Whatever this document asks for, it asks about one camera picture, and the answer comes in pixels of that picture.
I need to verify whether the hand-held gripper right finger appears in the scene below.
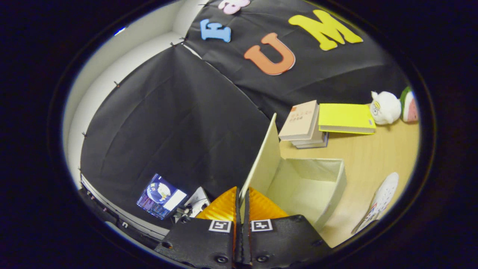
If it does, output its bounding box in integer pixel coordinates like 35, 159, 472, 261
243, 186, 333, 269

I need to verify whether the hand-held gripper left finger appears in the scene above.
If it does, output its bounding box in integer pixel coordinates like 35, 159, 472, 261
154, 186, 240, 269

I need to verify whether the beige fabric storage box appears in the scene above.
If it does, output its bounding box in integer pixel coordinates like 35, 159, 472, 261
239, 113, 347, 233

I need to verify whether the white canvas shoe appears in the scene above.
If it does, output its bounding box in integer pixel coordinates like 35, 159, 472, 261
352, 172, 400, 235

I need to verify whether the open laptop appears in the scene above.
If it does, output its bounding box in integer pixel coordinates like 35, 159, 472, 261
136, 173, 211, 222

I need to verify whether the white book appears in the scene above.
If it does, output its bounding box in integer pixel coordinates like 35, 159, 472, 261
291, 127, 325, 146

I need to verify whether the blue book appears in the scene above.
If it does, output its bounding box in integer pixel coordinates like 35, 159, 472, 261
296, 132, 329, 149

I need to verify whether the beige book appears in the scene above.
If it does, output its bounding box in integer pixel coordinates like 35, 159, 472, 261
278, 100, 320, 141

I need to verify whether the yellow book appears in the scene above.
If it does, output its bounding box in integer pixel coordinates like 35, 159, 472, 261
318, 103, 376, 135

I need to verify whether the white plush toy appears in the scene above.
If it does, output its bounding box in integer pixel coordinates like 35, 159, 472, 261
370, 91, 402, 125

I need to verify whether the watermelon slice plush toy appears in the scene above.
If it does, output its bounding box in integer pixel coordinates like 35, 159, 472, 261
400, 87, 420, 123

